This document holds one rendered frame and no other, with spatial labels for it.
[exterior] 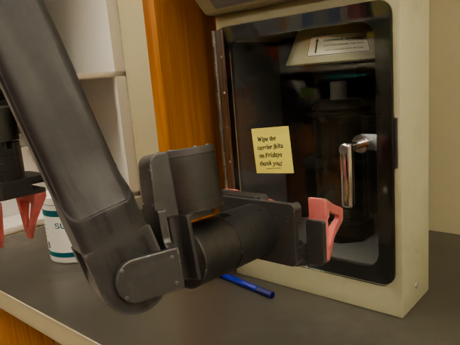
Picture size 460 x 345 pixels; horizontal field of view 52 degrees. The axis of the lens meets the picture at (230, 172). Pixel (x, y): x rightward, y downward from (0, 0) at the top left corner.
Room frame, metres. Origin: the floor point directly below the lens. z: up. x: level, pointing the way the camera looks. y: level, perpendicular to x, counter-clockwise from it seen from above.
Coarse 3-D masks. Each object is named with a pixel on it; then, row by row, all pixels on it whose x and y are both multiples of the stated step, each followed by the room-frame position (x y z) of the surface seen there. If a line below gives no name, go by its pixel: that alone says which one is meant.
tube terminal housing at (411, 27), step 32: (320, 0) 0.71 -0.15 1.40; (352, 0) 0.67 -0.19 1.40; (384, 0) 0.64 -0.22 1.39; (416, 0) 0.67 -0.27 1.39; (416, 32) 0.67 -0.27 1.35; (416, 64) 0.67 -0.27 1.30; (416, 96) 0.67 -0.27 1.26; (416, 128) 0.67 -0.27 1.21; (416, 160) 0.67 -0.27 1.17; (416, 192) 0.67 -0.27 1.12; (416, 224) 0.67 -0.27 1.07; (416, 256) 0.67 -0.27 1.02; (320, 288) 0.72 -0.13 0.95; (352, 288) 0.68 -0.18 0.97; (384, 288) 0.65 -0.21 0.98; (416, 288) 0.67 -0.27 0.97
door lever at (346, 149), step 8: (360, 136) 0.65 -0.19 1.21; (344, 144) 0.62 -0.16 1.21; (352, 144) 0.62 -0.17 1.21; (360, 144) 0.64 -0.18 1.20; (368, 144) 0.65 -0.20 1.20; (344, 152) 0.61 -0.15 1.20; (352, 152) 0.62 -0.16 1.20; (360, 152) 0.65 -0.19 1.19; (344, 160) 0.62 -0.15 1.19; (352, 160) 0.62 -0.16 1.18; (344, 168) 0.62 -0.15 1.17; (352, 168) 0.62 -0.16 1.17; (344, 176) 0.62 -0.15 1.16; (352, 176) 0.62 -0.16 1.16; (344, 184) 0.62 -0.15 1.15; (352, 184) 0.62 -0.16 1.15; (344, 192) 0.62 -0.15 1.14; (352, 192) 0.62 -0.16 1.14; (344, 200) 0.62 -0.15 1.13; (352, 200) 0.62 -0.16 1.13
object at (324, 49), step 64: (256, 64) 0.77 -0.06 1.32; (320, 64) 0.69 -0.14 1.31; (384, 64) 0.63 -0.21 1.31; (256, 128) 0.78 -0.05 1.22; (320, 128) 0.70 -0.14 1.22; (384, 128) 0.63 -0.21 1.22; (256, 192) 0.79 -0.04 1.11; (320, 192) 0.70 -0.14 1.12; (384, 192) 0.63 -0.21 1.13; (384, 256) 0.63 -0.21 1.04
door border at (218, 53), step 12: (216, 36) 0.83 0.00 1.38; (216, 48) 0.83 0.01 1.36; (216, 60) 0.83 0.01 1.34; (216, 84) 0.83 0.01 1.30; (228, 96) 0.82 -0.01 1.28; (228, 108) 0.82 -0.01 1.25; (228, 120) 0.82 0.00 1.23; (228, 132) 0.82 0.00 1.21; (228, 144) 0.82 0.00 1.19; (228, 156) 0.82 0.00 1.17; (228, 168) 0.83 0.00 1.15; (228, 180) 0.83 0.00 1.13
